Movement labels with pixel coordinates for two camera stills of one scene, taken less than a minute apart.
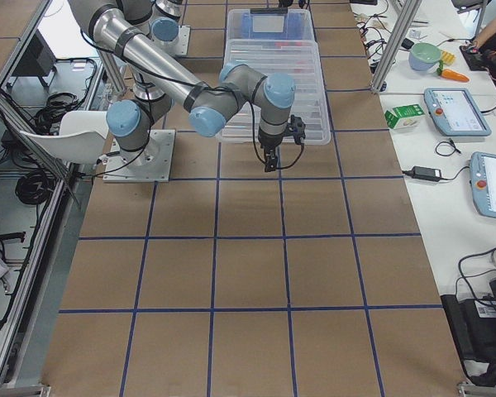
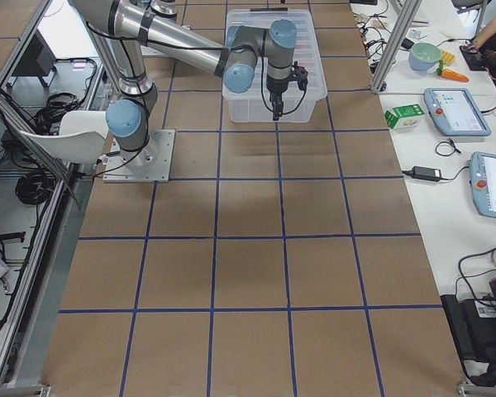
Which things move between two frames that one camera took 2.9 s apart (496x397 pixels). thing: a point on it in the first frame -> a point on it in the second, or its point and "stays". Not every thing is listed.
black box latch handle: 269,11 stays
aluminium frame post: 408,12 stays
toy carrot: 450,74 stays
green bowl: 423,55 stays
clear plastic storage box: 270,33 -> 255,105
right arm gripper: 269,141 -> 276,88
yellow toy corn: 447,58 stays
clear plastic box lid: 297,58 -> 307,51
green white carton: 404,117 stays
